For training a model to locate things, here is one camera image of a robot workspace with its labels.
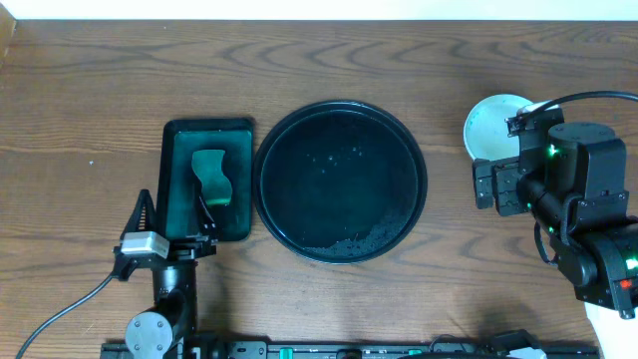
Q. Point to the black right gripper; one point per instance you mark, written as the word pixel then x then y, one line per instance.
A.
pixel 515 174

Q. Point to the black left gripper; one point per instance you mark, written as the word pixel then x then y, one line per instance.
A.
pixel 179 252

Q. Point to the pale green plate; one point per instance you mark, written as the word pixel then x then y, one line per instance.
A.
pixel 485 131

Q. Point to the green scrubbing sponge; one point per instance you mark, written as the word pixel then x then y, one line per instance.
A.
pixel 215 186

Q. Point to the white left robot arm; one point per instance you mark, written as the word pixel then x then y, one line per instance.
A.
pixel 169 328

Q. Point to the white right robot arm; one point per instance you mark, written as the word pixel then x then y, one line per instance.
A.
pixel 570 178

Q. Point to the dark green rectangular water tray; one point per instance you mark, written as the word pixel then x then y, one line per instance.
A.
pixel 179 187

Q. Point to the round black serving tray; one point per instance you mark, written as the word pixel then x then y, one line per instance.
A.
pixel 339 181

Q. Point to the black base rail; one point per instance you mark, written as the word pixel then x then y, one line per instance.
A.
pixel 513 344

